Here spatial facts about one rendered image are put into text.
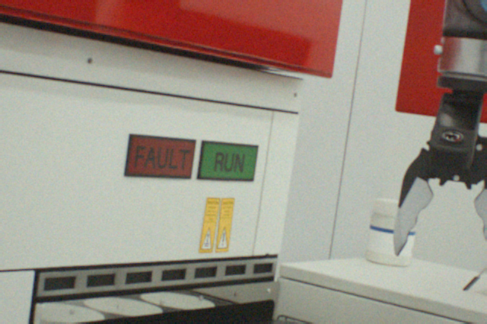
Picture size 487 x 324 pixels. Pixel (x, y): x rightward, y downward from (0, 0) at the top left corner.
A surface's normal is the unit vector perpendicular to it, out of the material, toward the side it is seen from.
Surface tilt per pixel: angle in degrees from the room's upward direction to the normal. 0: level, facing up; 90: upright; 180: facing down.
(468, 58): 92
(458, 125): 33
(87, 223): 90
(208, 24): 90
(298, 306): 90
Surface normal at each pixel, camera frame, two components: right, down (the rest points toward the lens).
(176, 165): 0.80, 0.14
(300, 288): -0.58, -0.04
